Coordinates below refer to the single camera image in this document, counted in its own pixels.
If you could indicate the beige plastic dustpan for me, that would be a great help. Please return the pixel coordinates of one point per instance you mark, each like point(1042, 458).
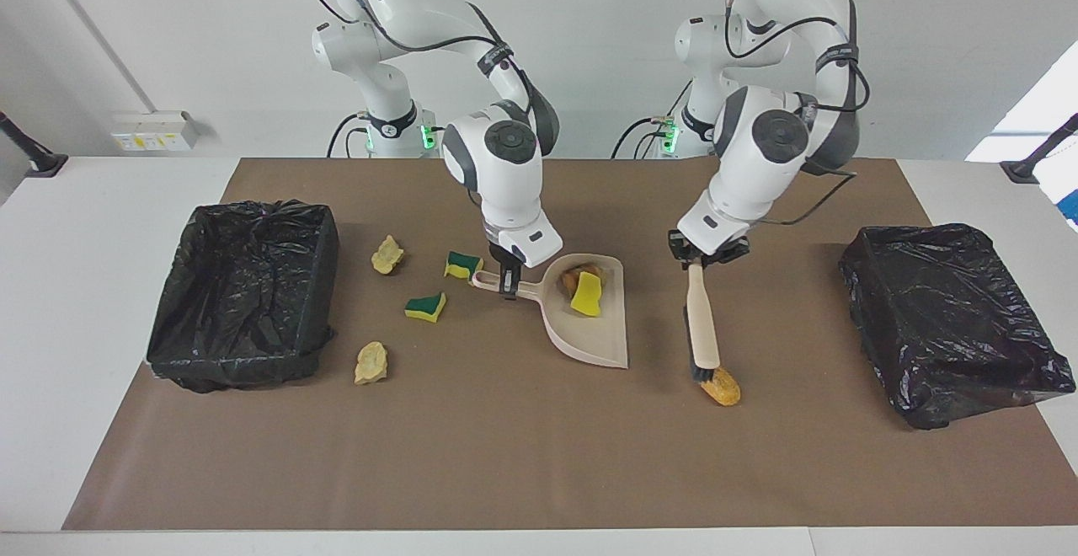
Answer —
point(589, 337)

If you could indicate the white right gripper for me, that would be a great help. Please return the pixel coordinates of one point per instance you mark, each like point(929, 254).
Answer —
point(522, 237)

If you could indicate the black bag lined bin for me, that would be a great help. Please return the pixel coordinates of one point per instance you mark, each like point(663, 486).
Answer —
point(244, 303)
point(952, 320)

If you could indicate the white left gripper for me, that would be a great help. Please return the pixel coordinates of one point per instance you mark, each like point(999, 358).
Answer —
point(714, 223)

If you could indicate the beige foam chunk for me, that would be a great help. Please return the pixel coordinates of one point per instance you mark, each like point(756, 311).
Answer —
point(387, 256)
point(581, 271)
point(371, 364)

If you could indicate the white wall power socket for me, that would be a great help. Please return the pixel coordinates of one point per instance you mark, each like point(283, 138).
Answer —
point(156, 130)

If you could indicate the white panel blue edge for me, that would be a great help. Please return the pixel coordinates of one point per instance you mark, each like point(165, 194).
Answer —
point(1063, 189)

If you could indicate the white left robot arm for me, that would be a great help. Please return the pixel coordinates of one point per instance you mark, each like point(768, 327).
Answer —
point(741, 173)

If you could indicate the brown oval cork sponge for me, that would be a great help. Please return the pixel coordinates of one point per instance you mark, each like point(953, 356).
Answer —
point(724, 387)

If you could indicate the brown paper table mat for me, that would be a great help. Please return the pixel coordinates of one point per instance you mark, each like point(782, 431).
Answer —
point(547, 455)

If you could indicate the black stand pole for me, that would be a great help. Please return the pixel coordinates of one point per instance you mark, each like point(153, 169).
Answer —
point(29, 150)
point(1036, 156)

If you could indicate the green yellow notched sponge piece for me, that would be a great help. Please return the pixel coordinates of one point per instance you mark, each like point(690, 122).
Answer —
point(463, 265)

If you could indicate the beige hand brush black bristles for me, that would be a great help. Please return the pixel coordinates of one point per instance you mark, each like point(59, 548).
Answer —
point(701, 320)

